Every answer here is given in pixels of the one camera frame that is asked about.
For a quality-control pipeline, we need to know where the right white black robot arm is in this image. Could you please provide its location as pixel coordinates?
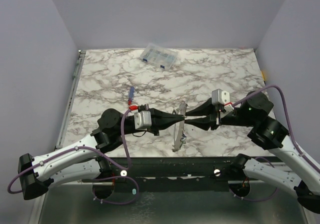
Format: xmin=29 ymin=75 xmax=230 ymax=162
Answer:
xmin=185 ymin=89 xmax=320 ymax=214

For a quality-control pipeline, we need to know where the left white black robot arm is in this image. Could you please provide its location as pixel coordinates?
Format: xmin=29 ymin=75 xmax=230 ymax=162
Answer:
xmin=17 ymin=105 xmax=185 ymax=200

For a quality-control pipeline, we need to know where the blue red screwdriver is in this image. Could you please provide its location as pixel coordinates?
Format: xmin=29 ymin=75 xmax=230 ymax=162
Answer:
xmin=127 ymin=86 xmax=135 ymax=106

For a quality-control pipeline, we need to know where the clear plastic organizer box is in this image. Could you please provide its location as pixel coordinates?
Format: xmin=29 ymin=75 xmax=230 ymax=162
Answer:
xmin=140 ymin=43 xmax=178 ymax=70

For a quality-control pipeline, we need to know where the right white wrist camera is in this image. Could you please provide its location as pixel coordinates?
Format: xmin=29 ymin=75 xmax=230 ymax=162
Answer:
xmin=211 ymin=89 xmax=230 ymax=113

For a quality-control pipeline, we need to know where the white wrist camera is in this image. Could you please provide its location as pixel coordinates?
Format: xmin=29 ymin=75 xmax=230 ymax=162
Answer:
xmin=211 ymin=89 xmax=230 ymax=113
xmin=133 ymin=110 xmax=152 ymax=130

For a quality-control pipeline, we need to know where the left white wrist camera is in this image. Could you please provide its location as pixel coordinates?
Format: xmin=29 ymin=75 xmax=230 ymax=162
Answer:
xmin=133 ymin=110 xmax=152 ymax=130

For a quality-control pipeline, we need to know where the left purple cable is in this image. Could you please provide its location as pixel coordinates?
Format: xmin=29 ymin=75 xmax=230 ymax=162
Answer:
xmin=7 ymin=105 xmax=138 ymax=195

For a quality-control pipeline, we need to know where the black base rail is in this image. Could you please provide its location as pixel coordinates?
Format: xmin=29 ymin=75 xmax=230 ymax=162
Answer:
xmin=92 ymin=154 xmax=257 ymax=198

